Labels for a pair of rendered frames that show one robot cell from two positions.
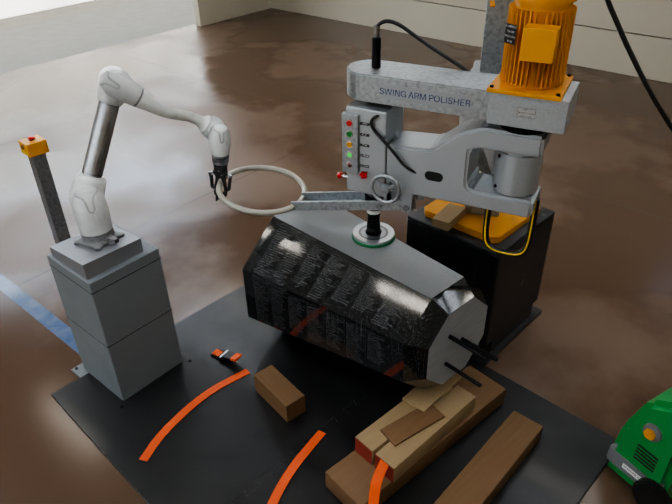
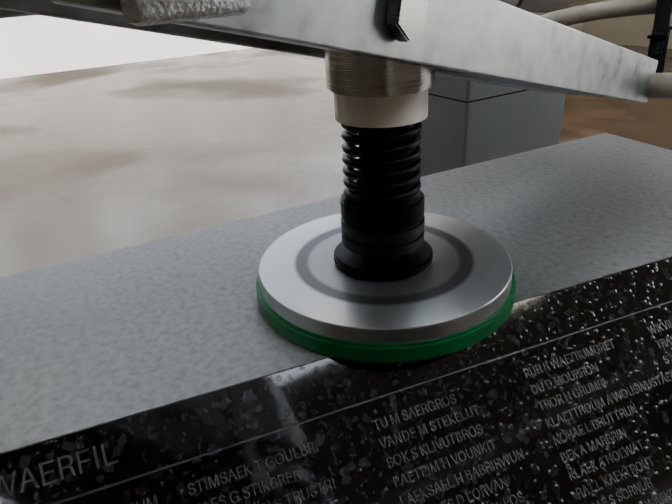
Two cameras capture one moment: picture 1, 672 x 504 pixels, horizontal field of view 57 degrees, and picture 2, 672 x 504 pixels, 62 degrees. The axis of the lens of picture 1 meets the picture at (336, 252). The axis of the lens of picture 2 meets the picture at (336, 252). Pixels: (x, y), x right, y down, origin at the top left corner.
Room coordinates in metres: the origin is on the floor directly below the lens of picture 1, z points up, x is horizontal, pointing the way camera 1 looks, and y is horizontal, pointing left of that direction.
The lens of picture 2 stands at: (2.80, -0.60, 1.07)
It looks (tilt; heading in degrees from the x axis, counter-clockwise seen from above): 27 degrees down; 109
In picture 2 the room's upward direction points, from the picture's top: 3 degrees counter-clockwise
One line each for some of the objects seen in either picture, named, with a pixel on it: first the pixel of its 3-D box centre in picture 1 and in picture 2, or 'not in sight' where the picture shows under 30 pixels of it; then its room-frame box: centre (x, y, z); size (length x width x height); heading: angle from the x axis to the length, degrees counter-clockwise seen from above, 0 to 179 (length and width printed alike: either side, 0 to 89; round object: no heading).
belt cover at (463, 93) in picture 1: (452, 95); not in sight; (2.54, -0.51, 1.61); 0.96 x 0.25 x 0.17; 63
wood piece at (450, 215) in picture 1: (448, 216); not in sight; (2.91, -0.61, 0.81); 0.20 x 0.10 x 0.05; 143
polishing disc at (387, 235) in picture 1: (373, 233); (383, 263); (2.70, -0.19, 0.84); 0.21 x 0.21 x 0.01
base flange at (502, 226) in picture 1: (481, 209); not in sight; (3.05, -0.83, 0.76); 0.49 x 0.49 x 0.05; 45
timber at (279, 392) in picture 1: (279, 392); not in sight; (2.35, 0.32, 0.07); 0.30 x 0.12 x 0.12; 39
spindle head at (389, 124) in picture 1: (390, 149); not in sight; (2.66, -0.26, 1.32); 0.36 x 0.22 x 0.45; 63
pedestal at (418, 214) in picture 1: (474, 266); not in sight; (3.05, -0.83, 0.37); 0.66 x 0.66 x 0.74; 45
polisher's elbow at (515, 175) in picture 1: (517, 167); not in sight; (2.40, -0.78, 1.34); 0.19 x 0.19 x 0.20
